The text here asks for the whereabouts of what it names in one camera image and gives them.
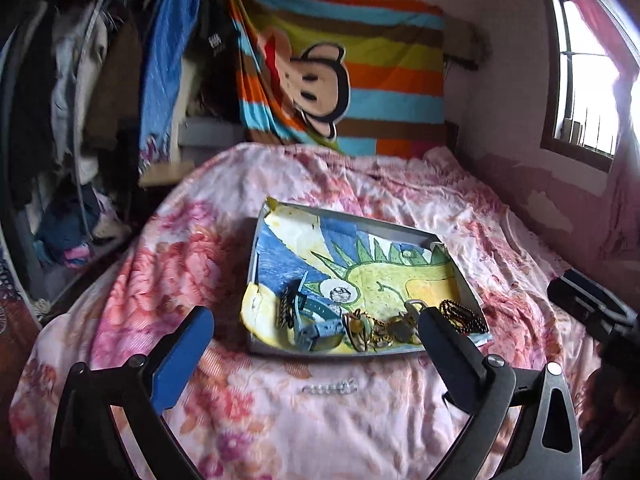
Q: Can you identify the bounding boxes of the dark bead necklace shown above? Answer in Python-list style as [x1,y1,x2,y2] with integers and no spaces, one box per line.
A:
[438,299,490,336]

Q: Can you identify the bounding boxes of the brown cord beaded necklace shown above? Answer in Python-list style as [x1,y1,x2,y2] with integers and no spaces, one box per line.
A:
[342,308,396,354]

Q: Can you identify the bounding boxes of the black beaded hair clip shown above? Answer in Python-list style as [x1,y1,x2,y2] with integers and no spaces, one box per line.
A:
[277,287,296,330]

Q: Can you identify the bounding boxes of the pink floral bed quilt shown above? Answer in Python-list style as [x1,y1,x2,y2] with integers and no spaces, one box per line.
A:
[9,144,599,479]

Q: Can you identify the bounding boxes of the blue watch in tray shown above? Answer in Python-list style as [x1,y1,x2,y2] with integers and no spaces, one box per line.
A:
[290,272,346,353]

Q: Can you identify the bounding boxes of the grey tray with dinosaur drawing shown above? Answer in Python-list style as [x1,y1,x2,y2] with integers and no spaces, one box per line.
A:
[241,197,492,359]

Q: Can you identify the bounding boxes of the grey shelf beside bed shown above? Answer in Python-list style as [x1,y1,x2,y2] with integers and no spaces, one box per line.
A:
[178,117,245,150]

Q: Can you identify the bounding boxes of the pink window curtain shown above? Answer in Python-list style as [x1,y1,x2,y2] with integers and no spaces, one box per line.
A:
[544,0,640,82]

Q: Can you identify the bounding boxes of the striped monkey blanket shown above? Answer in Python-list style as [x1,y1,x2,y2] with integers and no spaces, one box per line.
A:
[228,0,447,158]

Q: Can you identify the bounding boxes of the blue polka dot curtain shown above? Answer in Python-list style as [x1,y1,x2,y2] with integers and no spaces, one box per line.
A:
[139,0,200,174]

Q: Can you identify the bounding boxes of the hanging clothes in wardrobe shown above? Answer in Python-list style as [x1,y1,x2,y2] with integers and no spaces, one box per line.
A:
[0,0,151,271]

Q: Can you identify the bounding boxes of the window with dark frame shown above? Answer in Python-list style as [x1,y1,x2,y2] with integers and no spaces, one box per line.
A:
[541,0,630,172]

